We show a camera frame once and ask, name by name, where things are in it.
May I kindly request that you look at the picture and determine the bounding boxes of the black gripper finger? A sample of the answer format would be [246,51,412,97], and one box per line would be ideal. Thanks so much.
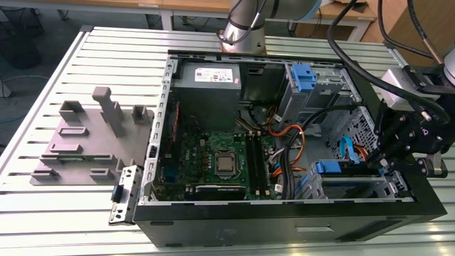
[369,104,418,168]
[379,155,438,178]

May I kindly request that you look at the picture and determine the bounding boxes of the blue data wire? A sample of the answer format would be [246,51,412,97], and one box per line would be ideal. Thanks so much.
[339,136,361,165]

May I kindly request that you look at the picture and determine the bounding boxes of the grey metal drive cage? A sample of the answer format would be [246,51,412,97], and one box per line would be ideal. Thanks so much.
[278,62,362,127]

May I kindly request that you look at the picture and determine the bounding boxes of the blue drive latch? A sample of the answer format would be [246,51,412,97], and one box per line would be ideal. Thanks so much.
[293,63,318,93]

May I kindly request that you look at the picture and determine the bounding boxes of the black RAM slot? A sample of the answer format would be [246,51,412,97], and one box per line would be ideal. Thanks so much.
[250,132,263,197]
[245,132,258,197]
[255,132,267,197]

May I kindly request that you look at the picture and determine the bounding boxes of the wooden cabinet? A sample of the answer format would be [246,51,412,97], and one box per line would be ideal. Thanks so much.
[361,0,455,77]

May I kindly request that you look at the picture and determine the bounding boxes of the CPU socket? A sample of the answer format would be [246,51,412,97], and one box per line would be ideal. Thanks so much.
[211,148,241,180]

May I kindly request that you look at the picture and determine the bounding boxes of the silver CPU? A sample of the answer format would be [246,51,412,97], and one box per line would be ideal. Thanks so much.
[214,156,237,173]

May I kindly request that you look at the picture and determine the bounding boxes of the black open PC case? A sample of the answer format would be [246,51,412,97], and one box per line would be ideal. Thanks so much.
[131,49,449,247]

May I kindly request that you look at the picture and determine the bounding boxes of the grey power supply unit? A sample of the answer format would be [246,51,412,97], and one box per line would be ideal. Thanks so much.
[173,62,243,132]

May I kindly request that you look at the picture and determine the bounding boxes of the black graphics card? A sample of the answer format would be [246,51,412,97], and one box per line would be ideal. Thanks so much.
[185,183,249,202]

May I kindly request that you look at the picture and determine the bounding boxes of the green motherboard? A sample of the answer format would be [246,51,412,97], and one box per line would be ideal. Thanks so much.
[157,130,287,201]

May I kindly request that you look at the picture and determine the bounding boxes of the black expansion card retainer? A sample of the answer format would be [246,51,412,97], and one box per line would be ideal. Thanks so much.
[109,164,145,227]

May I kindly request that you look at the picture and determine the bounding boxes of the grey parts rack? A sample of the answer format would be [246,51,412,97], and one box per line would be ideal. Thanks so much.
[30,86,158,188]

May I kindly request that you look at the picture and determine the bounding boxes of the green RAM stick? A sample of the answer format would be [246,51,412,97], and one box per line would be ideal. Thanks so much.
[57,157,97,163]

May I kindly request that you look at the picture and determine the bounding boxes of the wooden desk white legs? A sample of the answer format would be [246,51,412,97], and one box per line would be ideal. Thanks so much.
[35,0,378,41]

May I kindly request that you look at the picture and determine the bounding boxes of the black mesh waste bin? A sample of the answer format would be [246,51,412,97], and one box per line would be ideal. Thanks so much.
[0,6,46,70]

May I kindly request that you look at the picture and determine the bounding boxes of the orange power wire black plug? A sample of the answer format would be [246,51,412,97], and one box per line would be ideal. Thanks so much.
[355,145,377,162]

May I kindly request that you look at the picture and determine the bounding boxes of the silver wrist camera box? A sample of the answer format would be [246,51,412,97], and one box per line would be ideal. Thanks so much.
[381,68,442,110]

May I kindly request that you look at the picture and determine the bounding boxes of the orange yellow power wires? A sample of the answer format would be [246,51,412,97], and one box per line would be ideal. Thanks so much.
[267,124,307,177]

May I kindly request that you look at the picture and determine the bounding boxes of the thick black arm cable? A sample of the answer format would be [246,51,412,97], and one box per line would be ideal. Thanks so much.
[327,0,453,126]

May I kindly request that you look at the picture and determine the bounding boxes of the black cable bundle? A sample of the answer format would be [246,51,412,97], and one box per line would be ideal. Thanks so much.
[285,104,359,200]

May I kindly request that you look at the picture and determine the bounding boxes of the blue SATA cable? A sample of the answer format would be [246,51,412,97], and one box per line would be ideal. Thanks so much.
[274,157,286,178]

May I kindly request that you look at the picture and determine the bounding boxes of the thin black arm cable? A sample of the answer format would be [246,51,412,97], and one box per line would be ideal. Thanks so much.
[377,0,442,63]

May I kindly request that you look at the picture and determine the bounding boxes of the black cable copper sleeve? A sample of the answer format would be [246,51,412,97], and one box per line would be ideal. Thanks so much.
[408,0,446,65]

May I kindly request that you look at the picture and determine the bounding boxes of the yellow black supply wires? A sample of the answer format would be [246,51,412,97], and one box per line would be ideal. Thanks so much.
[234,117,274,130]

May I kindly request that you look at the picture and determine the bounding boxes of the red twisted fan wire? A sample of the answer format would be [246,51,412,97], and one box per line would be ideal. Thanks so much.
[171,102,182,150]

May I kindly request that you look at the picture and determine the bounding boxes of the blue floor cable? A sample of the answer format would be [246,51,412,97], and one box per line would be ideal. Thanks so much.
[0,74,51,81]

